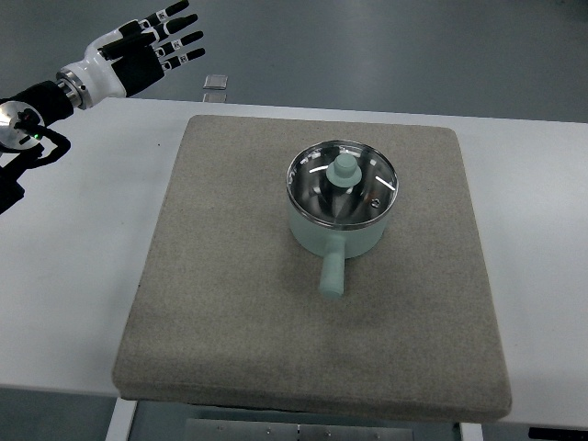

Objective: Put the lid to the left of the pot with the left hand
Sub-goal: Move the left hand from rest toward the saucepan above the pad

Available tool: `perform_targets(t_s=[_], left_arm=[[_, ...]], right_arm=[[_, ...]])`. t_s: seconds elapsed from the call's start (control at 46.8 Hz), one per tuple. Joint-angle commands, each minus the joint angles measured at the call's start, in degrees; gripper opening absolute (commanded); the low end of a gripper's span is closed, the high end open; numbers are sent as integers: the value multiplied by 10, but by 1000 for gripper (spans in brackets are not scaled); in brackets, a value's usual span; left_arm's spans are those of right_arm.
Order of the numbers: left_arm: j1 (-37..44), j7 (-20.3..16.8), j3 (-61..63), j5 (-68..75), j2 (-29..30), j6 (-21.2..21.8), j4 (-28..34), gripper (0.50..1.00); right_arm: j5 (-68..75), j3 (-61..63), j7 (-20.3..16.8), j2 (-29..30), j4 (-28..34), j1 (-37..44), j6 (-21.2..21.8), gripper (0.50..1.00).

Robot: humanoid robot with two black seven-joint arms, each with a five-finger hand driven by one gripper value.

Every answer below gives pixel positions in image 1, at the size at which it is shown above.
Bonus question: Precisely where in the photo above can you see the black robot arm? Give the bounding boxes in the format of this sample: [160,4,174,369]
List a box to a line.
[1,80,81,212]

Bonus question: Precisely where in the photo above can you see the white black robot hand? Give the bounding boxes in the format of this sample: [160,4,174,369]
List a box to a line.
[56,1,206,109]

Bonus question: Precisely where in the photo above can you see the metal plate under table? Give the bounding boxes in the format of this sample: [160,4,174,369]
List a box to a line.
[183,419,414,441]

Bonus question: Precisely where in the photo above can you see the metal floor plate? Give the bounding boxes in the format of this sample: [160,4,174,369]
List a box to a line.
[203,74,228,90]

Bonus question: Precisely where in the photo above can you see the mint green pot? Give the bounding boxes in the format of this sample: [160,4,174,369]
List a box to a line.
[287,202,391,299]

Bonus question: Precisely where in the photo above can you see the beige square mat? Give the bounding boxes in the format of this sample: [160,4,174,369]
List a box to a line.
[112,115,512,422]

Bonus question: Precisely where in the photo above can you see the glass lid with green knob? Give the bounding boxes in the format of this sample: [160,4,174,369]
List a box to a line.
[286,140,399,231]

